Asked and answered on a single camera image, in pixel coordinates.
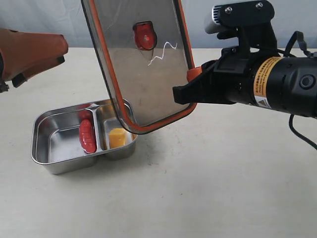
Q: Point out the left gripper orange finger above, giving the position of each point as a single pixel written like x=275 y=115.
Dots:
x=24 y=55

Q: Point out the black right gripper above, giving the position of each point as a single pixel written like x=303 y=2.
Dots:
x=226 y=80

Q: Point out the transparent lid with orange valve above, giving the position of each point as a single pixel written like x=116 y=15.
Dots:
x=143 y=50

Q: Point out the yellow cheese block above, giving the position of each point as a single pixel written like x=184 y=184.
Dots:
x=117 y=138

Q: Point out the red sausage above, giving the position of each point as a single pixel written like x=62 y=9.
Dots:
x=87 y=137

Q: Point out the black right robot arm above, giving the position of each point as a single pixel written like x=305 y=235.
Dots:
x=262 y=79

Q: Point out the stainless steel lunch box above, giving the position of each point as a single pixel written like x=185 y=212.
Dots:
x=55 y=140

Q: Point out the grey backdrop cloth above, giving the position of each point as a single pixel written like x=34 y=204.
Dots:
x=67 y=18

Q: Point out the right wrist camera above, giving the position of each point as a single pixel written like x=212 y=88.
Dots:
x=249 y=21

